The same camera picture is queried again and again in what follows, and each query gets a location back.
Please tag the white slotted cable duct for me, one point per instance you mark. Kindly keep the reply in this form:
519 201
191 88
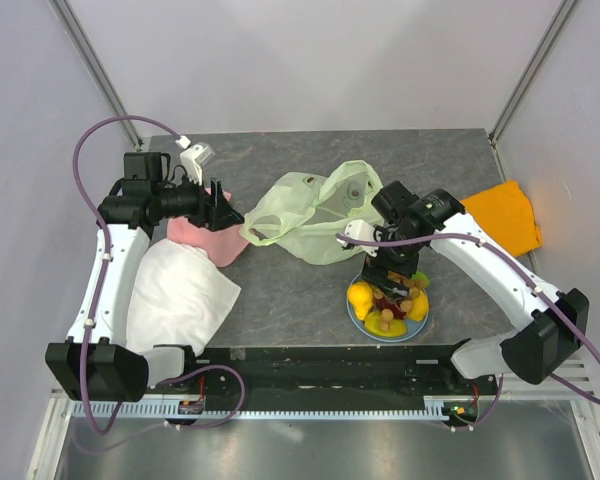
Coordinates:
175 409

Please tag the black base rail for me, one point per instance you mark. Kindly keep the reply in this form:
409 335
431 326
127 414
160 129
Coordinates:
324 378

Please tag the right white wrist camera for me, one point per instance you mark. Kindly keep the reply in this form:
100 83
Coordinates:
359 233

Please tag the white cloth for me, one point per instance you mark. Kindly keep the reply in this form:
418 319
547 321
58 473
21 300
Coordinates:
179 298

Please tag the orange cloth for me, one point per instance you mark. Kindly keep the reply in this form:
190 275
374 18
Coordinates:
505 213

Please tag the blue plastic plate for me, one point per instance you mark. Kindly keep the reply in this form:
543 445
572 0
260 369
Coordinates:
413 327

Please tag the dark red fake apple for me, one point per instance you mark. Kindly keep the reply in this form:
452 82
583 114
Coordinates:
399 308

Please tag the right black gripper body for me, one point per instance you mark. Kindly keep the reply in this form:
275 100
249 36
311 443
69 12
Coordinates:
387 275

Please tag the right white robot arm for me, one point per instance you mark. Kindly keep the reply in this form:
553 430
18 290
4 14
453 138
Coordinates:
547 324

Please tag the yellow fake lemon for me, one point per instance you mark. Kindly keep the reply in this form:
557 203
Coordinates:
420 307

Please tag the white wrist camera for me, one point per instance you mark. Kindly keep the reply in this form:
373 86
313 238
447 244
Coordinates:
193 157
359 233

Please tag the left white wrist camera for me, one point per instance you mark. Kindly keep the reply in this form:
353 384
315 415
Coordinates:
193 157

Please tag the yellow fake pear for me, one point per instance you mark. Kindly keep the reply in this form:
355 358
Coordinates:
361 298

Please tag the pale green plastic bag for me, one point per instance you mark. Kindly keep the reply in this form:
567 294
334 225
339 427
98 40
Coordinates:
302 213

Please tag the pink cloth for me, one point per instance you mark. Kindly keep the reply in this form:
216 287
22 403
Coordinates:
222 247

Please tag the brown fake walnut cluster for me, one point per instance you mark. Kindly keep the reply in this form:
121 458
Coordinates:
413 292

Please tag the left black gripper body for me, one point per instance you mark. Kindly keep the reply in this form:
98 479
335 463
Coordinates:
212 205

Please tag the yellow green fake starfruit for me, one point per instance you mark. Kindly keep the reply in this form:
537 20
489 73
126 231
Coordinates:
376 324

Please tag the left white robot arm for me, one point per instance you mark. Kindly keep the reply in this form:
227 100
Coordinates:
93 362

